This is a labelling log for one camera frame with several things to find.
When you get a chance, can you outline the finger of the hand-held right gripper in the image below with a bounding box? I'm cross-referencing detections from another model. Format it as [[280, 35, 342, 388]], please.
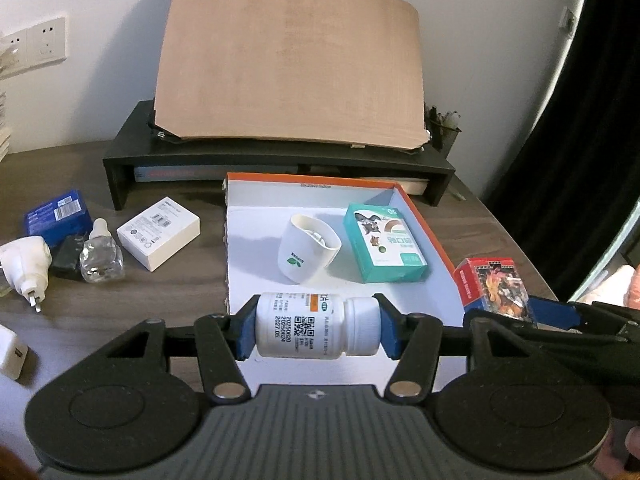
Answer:
[[529, 297, 640, 343]]

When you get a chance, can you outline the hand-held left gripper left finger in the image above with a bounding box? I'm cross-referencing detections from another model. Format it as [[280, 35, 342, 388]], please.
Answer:
[[102, 296, 261, 404]]

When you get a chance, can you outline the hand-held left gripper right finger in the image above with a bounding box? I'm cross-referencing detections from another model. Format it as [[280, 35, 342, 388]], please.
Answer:
[[374, 294, 533, 404]]

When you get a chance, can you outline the white pill bottle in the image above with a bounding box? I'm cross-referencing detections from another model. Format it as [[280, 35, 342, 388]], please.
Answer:
[[255, 292, 383, 359]]

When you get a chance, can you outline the red card box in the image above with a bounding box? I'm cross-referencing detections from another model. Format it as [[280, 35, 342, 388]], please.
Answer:
[[452, 257, 538, 328]]

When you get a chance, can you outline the orange-rimmed white box tray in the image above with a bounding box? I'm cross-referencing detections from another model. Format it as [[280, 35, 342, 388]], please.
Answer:
[[221, 172, 471, 396]]

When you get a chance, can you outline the white cardboard box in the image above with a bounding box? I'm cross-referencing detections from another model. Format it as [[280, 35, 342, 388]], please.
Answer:
[[116, 197, 202, 273]]

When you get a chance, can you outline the white plug-in device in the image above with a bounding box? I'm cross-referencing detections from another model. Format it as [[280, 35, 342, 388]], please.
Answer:
[[0, 235, 53, 314]]

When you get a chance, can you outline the pink cloth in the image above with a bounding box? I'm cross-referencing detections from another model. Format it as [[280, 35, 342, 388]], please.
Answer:
[[612, 265, 640, 308]]

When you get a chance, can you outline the teal cardboard box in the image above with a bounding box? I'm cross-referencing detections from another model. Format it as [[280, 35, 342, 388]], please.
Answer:
[[343, 203, 431, 284]]

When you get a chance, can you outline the white cup with green leaf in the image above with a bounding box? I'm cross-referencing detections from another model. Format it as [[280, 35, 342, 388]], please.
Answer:
[[276, 214, 342, 285]]

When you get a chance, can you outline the clear liquid refill bottle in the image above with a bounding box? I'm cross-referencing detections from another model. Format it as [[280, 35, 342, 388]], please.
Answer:
[[79, 218, 124, 286]]

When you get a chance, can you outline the grey flat device under riser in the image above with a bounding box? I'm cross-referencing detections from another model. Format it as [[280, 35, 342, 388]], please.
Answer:
[[134, 164, 226, 182]]

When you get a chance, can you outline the small black packet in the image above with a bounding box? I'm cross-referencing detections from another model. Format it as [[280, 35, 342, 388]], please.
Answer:
[[49, 235, 88, 281]]

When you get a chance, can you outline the dark pen holder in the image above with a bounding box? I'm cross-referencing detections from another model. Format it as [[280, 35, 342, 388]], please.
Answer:
[[424, 104, 461, 151]]

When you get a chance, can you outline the black monitor riser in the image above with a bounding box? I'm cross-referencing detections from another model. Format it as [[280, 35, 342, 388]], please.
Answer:
[[102, 100, 457, 211]]

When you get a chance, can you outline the blue box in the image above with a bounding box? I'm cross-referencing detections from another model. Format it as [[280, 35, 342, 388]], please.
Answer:
[[25, 189, 94, 248]]

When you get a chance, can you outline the white charger block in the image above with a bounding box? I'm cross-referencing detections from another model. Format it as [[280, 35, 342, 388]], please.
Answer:
[[0, 324, 30, 380]]

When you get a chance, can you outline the wooden board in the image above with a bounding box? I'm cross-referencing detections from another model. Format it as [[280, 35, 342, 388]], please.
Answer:
[[153, 0, 430, 152]]

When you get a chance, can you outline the white wall socket plate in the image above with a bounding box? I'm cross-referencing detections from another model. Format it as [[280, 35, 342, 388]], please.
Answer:
[[0, 16, 67, 78]]

